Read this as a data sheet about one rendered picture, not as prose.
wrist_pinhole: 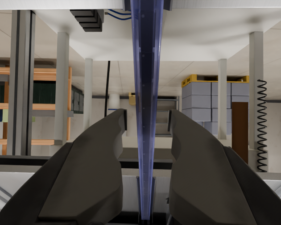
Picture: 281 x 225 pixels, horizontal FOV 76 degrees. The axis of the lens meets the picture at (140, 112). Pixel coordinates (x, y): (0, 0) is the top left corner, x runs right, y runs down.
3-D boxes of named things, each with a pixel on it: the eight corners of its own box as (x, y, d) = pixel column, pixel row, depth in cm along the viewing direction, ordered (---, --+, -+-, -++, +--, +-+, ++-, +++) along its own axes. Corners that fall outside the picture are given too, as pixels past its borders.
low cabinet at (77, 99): (-11, 77, 438) (-13, 110, 435) (66, 80, 452) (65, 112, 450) (31, 89, 636) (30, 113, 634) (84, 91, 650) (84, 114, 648)
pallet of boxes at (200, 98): (181, 81, 451) (180, 131, 448) (192, 74, 369) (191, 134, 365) (230, 83, 455) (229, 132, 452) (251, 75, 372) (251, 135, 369)
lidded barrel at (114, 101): (109, 95, 759) (108, 110, 758) (107, 93, 707) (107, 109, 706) (121, 95, 763) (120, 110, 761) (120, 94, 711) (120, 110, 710)
